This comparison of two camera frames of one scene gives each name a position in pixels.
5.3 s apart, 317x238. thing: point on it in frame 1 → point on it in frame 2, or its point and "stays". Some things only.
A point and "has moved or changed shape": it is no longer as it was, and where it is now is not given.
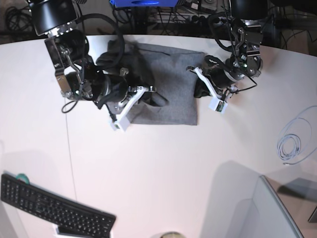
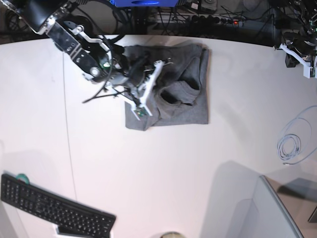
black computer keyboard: (74, 219) stays
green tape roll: (23, 177) stays
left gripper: (117, 77) → (132, 76)
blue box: (157, 3) stays
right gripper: (219, 74) → (304, 44)
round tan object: (172, 234) stays
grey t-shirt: (173, 99) has moved or changed shape
